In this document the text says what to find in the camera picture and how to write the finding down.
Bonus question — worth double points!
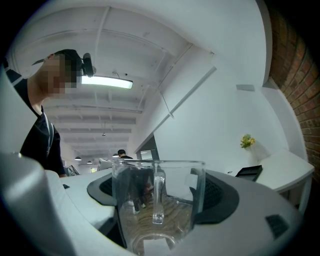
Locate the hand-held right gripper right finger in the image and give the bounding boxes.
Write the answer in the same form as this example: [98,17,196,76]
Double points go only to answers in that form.
[149,169,304,256]

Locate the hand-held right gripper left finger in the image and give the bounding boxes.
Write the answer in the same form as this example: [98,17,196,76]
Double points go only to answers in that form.
[45,167,136,256]

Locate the clear glass cup with handle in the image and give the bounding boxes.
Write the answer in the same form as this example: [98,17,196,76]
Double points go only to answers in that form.
[111,159,207,256]

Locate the black flat box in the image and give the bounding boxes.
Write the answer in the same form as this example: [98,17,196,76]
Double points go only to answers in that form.
[234,164,264,182]

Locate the white desk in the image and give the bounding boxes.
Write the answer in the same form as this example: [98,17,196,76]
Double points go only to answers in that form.
[224,149,315,214]

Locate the person's black shirt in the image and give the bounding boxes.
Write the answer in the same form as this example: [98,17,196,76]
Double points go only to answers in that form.
[4,68,66,178]

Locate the yellow flower bunch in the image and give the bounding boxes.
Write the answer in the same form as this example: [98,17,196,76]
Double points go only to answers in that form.
[240,133,256,150]

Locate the long ceiling tube light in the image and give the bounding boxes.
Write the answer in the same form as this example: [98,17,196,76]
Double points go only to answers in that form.
[80,75,134,90]

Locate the person's head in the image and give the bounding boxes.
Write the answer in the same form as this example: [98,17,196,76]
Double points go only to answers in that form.
[26,49,84,116]

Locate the grey wall vent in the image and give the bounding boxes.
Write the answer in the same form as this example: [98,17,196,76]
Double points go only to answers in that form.
[235,84,256,92]

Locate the black head-mounted camera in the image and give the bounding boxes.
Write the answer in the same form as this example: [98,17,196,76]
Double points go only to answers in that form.
[81,52,97,78]

